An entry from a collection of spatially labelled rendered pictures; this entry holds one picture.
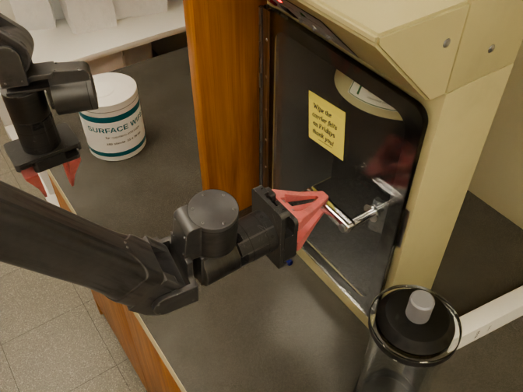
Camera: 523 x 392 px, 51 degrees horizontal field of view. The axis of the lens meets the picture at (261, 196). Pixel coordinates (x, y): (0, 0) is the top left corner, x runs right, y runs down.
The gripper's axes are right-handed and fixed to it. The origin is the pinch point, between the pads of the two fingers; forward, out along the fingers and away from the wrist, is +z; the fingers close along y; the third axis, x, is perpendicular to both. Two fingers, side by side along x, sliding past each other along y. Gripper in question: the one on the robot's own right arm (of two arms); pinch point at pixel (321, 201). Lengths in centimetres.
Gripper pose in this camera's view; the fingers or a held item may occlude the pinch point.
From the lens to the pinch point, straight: 74.6
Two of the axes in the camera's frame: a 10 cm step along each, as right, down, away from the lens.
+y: 0.0, -7.2, -6.9
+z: 8.2, -3.9, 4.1
